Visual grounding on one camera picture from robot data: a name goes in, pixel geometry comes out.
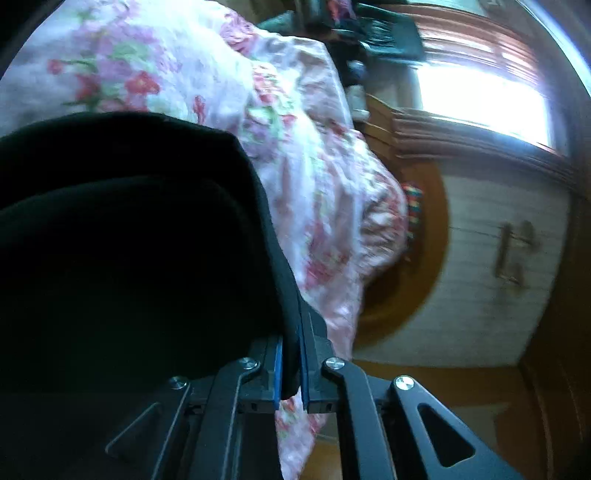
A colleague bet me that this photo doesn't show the bright window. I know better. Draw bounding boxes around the bright window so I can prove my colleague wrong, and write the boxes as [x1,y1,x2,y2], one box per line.
[417,64,555,147]

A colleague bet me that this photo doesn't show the brown curtain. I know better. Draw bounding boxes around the brown curtain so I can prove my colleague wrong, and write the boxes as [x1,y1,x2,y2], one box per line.
[394,2,576,185]

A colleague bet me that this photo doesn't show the floral rose bedspread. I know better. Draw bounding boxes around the floral rose bedspread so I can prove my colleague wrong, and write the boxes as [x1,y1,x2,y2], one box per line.
[1,1,408,479]

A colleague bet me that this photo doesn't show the wall hook ornament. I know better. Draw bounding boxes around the wall hook ornament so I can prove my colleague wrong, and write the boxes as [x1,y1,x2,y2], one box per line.
[493,220,539,291]

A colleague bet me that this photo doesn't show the black leather chair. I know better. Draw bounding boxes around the black leather chair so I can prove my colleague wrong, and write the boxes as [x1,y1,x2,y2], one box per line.
[356,4,427,64]

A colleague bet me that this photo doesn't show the black pants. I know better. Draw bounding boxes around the black pants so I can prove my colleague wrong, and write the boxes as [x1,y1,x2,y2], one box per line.
[1,113,300,479]

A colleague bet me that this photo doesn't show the white bedside device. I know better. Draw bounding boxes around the white bedside device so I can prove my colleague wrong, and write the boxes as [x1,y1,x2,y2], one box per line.
[346,85,370,123]

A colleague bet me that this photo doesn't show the wooden curved headboard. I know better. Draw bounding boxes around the wooden curved headboard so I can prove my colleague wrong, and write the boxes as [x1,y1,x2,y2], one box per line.
[355,161,450,347]

